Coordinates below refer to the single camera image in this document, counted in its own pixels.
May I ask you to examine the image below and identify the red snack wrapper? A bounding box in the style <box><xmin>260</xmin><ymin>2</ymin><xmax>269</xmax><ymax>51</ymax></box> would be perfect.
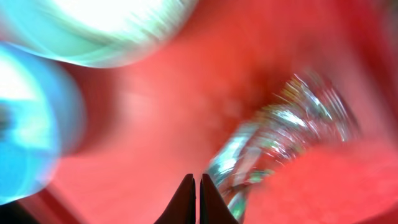
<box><xmin>206</xmin><ymin>72</ymin><xmax>360</xmax><ymax>223</ymax></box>

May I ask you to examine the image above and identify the light blue bowl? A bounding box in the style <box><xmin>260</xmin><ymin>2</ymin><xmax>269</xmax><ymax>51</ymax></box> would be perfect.
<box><xmin>1</xmin><ymin>42</ymin><xmax>86</xmax><ymax>204</ymax></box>

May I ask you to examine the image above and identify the red plastic tray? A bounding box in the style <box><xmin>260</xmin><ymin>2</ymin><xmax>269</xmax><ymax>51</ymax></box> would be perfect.
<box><xmin>21</xmin><ymin>1</ymin><xmax>397</xmax><ymax>223</ymax></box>

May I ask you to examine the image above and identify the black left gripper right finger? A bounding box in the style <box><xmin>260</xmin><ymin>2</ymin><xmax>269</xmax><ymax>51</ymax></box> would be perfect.
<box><xmin>199</xmin><ymin>174</ymin><xmax>238</xmax><ymax>224</ymax></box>

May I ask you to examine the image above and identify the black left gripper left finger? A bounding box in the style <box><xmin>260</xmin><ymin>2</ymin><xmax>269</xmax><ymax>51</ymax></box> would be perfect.
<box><xmin>155</xmin><ymin>174</ymin><xmax>196</xmax><ymax>224</ymax></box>

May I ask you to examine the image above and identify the green bowl with rice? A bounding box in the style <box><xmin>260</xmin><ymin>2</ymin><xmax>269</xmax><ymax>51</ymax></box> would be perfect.
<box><xmin>1</xmin><ymin>0</ymin><xmax>198</xmax><ymax>68</ymax></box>

